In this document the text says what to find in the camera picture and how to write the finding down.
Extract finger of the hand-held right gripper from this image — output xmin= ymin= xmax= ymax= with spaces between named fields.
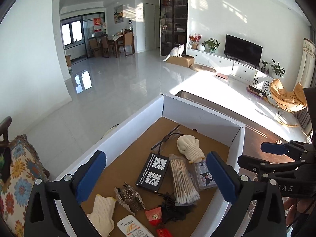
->
xmin=237 ymin=154 xmax=272 ymax=173
xmin=261 ymin=142 xmax=292 ymax=155

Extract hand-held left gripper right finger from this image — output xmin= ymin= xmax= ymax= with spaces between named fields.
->
xmin=207 ymin=151 xmax=288 ymax=237

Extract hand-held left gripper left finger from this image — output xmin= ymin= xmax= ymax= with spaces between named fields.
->
xmin=23 ymin=150 xmax=106 ymax=237

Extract clear cartoon print plastic box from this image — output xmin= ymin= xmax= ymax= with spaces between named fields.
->
xmin=194 ymin=162 xmax=218 ymax=190

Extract bag of cotton swabs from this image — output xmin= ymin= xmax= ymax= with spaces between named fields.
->
xmin=168 ymin=154 xmax=200 ymax=205

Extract cream knit glove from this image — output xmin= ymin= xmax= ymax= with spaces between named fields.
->
xmin=87 ymin=194 xmax=117 ymax=237
xmin=176 ymin=135 xmax=206 ymax=164

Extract rhinestone bow hair clip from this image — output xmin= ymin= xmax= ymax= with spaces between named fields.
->
xmin=114 ymin=182 xmax=146 ymax=215

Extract black hair claw clip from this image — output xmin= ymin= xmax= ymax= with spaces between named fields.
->
xmin=158 ymin=192 xmax=198 ymax=225

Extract black printed cardboard box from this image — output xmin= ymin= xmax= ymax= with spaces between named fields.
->
xmin=135 ymin=152 xmax=170 ymax=194

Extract white cardboard box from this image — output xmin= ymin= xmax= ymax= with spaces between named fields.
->
xmin=53 ymin=94 xmax=246 ymax=237

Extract clear frame glasses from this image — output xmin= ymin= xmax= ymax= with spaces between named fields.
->
xmin=151 ymin=125 xmax=181 ymax=153

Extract white sunscreen bottle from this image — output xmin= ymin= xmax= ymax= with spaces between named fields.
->
xmin=117 ymin=215 xmax=155 ymax=237

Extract red snack packet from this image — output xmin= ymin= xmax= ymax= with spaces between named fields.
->
xmin=144 ymin=207 xmax=179 ymax=237

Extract person's right hand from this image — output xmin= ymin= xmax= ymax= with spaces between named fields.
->
xmin=284 ymin=197 xmax=314 ymax=225

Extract wooden chair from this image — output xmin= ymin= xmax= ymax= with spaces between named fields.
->
xmin=296 ymin=109 xmax=313 ymax=136

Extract orange lounge chair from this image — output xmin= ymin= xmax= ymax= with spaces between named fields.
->
xmin=269 ymin=78 xmax=308 ymax=126

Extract floral chair cushion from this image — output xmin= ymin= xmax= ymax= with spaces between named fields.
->
xmin=0 ymin=134 xmax=48 ymax=237

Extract broad leaf potted plant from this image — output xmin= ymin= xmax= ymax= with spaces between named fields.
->
xmin=269 ymin=59 xmax=286 ymax=78

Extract covered floor air conditioner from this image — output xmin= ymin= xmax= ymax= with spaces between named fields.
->
xmin=295 ymin=38 xmax=316 ymax=97

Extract white television cabinet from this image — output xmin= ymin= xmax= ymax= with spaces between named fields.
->
xmin=186 ymin=48 xmax=279 ymax=84

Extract black television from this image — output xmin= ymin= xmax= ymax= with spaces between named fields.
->
xmin=224 ymin=35 xmax=263 ymax=66

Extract beige floor cushion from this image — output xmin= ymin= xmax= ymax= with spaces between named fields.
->
xmin=190 ymin=64 xmax=218 ymax=72

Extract brown cardboard box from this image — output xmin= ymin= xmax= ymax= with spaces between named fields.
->
xmin=166 ymin=55 xmax=195 ymax=68

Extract bushy green potted plant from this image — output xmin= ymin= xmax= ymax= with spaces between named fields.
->
xmin=202 ymin=38 xmax=221 ymax=53

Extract white cat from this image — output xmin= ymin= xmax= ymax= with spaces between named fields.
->
xmin=163 ymin=44 xmax=185 ymax=62

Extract red flowers in vase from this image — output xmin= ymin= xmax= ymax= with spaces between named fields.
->
xmin=189 ymin=33 xmax=203 ymax=50

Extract dining table with chairs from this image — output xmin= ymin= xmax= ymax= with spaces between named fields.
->
xmin=89 ymin=30 xmax=135 ymax=58

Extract black glass display cabinet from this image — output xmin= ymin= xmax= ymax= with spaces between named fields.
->
xmin=159 ymin=0 xmax=188 ymax=56

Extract black wire floor rack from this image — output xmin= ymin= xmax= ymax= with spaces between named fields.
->
xmin=247 ymin=76 xmax=269 ymax=99

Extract landscape wall painting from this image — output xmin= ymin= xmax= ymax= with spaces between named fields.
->
xmin=114 ymin=4 xmax=124 ymax=24

